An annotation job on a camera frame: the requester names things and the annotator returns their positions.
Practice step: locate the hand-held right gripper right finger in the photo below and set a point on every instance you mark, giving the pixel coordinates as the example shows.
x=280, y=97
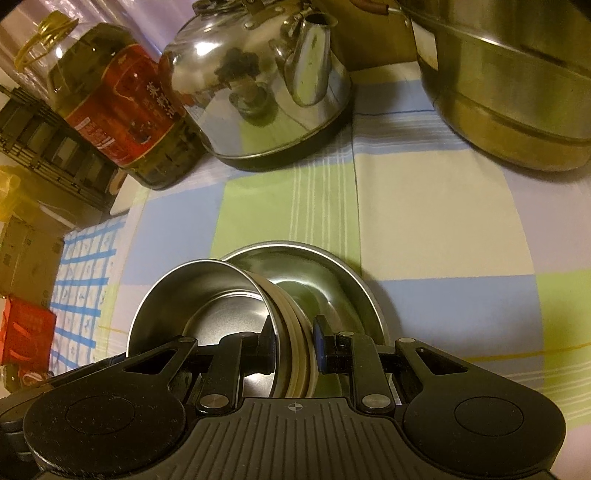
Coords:
x=319, y=346

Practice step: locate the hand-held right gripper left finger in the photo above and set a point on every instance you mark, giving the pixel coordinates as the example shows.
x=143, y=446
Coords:
x=270, y=346

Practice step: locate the cream plastic bowl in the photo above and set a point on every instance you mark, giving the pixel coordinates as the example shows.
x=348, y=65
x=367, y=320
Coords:
x=295, y=332

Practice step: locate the large stainless steel plate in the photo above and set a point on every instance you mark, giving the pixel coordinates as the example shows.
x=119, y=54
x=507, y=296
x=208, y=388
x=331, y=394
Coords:
x=323, y=277

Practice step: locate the stainless steel bowl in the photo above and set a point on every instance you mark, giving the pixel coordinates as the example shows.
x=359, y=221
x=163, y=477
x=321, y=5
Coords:
x=198, y=295

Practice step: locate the red box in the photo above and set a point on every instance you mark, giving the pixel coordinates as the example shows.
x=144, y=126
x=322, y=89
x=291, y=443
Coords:
x=25, y=330

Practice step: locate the blue white checked cloth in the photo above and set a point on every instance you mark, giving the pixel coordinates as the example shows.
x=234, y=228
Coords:
x=78, y=277

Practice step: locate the cardboard box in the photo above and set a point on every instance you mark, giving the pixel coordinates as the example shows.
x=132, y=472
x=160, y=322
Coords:
x=27, y=258

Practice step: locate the pastel checked tablecloth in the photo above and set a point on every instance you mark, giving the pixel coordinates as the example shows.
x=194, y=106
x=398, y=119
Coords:
x=415, y=207

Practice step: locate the white wooden chair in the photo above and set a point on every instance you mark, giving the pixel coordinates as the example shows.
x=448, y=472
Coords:
x=127, y=198

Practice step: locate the yellow plastic container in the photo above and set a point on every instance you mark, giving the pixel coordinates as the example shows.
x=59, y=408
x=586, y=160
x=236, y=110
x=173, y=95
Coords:
x=9, y=194

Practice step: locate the dark shelf rack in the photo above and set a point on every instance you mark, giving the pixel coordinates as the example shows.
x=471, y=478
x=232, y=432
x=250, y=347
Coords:
x=46, y=138

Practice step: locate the stainless steel kettle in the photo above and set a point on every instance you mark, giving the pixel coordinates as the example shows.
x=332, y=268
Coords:
x=240, y=92

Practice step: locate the cooking oil bottle red label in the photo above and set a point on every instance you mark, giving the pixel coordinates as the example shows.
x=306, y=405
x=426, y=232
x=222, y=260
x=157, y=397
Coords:
x=115, y=106

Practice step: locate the stainless steel steamer pot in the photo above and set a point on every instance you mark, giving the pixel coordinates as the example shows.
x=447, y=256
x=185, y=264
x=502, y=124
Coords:
x=508, y=92

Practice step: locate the sheer patterned curtain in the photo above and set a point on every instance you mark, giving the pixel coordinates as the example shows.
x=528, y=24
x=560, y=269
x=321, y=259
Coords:
x=138, y=18

